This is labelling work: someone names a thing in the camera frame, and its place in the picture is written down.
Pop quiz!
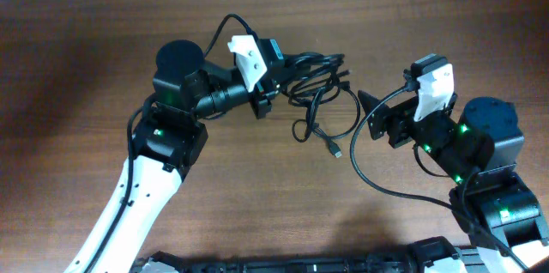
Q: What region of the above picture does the thick black USB cable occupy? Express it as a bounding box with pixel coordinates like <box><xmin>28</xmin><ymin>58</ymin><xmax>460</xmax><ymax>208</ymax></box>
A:
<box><xmin>278</xmin><ymin>52</ymin><xmax>351</xmax><ymax>143</ymax></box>

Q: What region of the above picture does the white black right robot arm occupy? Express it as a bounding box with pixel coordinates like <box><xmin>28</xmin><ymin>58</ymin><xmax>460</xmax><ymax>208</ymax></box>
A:
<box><xmin>358</xmin><ymin>91</ymin><xmax>548</xmax><ymax>272</ymax></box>

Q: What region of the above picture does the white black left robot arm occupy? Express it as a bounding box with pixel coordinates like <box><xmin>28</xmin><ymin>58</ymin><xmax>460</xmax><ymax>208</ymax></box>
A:
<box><xmin>67</xmin><ymin>35</ymin><xmax>286</xmax><ymax>272</ymax></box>

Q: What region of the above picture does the black right camera cable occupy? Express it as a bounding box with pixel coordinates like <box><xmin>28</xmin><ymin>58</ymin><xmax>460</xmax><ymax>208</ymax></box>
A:
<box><xmin>349</xmin><ymin>83</ymin><xmax>531</xmax><ymax>272</ymax></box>

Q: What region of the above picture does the black camera cable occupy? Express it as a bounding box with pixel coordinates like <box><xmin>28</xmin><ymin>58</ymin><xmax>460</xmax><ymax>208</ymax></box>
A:
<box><xmin>81</xmin><ymin>13</ymin><xmax>261</xmax><ymax>273</ymax></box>
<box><xmin>349</xmin><ymin>83</ymin><xmax>531</xmax><ymax>272</ymax></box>

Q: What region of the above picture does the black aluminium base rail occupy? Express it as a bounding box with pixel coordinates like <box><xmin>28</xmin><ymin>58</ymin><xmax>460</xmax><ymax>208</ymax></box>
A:
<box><xmin>130</xmin><ymin>236</ymin><xmax>488</xmax><ymax>273</ymax></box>

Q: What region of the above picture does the black left camera cable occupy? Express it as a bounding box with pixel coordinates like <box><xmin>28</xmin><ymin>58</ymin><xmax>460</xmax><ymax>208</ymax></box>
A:
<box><xmin>81</xmin><ymin>13</ymin><xmax>261</xmax><ymax>273</ymax></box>

